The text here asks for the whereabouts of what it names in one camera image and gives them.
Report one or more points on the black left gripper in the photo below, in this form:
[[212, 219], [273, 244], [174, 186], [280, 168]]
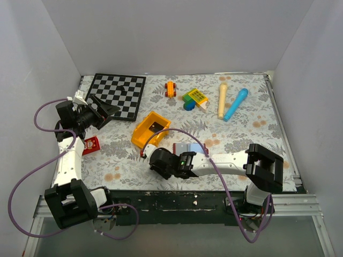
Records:
[[109, 109]]

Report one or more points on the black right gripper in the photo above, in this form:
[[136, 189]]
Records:
[[165, 176]]

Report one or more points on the red leather card holder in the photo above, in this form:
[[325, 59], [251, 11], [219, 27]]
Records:
[[192, 147]]

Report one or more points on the black block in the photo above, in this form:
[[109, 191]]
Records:
[[156, 127]]

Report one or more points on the yellow plastic bin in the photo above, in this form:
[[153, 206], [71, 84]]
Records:
[[141, 133]]

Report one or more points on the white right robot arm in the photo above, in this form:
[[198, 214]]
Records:
[[263, 167]]

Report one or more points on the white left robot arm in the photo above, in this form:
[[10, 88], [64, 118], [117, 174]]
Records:
[[67, 171]]

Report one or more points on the black white chessboard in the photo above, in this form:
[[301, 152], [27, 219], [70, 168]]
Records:
[[107, 88]]

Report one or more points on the floral table mat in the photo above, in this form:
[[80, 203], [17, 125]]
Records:
[[118, 166]]

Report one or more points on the orange toy car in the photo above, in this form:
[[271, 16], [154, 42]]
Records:
[[170, 89]]

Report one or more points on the colourful toy block house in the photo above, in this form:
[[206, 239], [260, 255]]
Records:
[[194, 98]]

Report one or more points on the cream toy microphone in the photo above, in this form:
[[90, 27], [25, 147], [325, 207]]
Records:
[[222, 99]]

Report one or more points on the blue toy microphone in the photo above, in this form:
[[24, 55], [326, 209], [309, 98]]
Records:
[[242, 95]]

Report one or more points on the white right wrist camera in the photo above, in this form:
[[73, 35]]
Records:
[[148, 151]]

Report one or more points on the black front table rail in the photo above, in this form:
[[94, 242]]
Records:
[[153, 207]]

